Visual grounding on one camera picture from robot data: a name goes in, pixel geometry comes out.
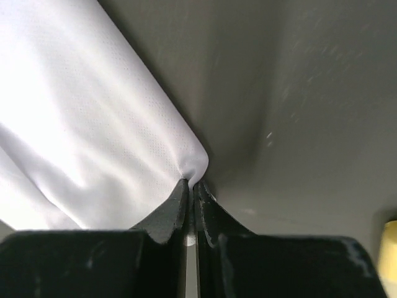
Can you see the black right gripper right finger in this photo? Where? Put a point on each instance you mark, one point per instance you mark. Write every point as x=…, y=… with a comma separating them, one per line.
x=233, y=261

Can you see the yellow marker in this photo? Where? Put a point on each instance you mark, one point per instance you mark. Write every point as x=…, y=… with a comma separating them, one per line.
x=387, y=259

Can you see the white t shirt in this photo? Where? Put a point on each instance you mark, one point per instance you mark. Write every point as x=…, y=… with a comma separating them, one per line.
x=88, y=137

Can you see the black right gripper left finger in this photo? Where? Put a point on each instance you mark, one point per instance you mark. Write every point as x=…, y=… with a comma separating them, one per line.
x=147, y=260

